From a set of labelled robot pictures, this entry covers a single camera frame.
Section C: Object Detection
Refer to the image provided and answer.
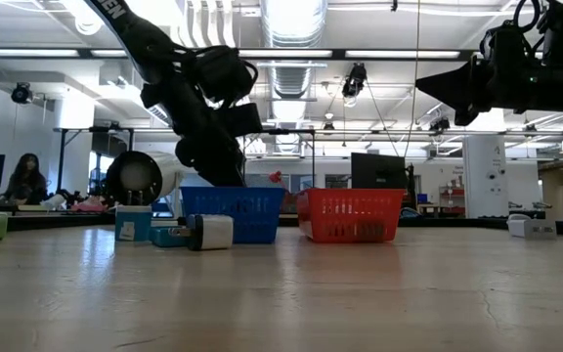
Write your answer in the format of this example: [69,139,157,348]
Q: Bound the black overhead camera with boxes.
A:
[340,62,368,108]

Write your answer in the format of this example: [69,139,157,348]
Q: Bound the teal flat box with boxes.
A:
[149,225,191,249]

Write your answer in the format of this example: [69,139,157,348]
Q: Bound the silver air duct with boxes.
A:
[260,0,327,155]

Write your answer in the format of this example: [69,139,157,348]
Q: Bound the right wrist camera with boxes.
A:
[479,22,530,67]

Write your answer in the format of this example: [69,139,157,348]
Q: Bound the person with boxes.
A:
[0,153,48,206]

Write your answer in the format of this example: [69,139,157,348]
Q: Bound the white shelf with items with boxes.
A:
[438,184,464,216]

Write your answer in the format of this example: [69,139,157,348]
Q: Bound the white wall charger cube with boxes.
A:
[171,214,236,252]

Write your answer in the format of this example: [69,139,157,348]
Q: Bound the grey rectangular box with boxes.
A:
[523,218,558,242]

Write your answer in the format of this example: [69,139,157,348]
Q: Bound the red plastic basket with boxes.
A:
[294,188,407,244]

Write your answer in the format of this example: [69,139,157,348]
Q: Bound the white cylindrical projector on stand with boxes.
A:
[105,151,186,219]

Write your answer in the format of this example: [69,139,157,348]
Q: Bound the blue plastic basket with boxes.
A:
[180,186,288,245]

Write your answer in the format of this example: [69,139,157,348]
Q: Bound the white pillar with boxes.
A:
[461,134,508,219]

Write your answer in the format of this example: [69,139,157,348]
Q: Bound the blue white carton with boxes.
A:
[114,192,153,243]

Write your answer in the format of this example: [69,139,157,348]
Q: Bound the white cup far right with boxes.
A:
[506,212,527,239]

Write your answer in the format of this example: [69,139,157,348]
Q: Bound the black ceiling spotlight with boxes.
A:
[9,81,33,107]
[428,114,453,134]

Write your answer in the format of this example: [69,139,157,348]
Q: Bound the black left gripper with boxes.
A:
[163,77,246,188]

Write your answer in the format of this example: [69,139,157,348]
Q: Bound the red desk lamp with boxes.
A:
[268,170,288,190]

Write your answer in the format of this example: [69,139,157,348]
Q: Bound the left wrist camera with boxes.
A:
[222,101,264,139]

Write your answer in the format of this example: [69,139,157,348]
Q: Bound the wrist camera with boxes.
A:
[222,101,264,139]
[479,22,530,67]

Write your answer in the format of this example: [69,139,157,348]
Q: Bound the black background rig frame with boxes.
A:
[52,125,318,212]

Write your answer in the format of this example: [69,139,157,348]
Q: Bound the black aluminium rig frame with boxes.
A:
[6,216,563,232]

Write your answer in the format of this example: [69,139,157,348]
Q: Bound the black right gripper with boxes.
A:
[415,58,563,127]

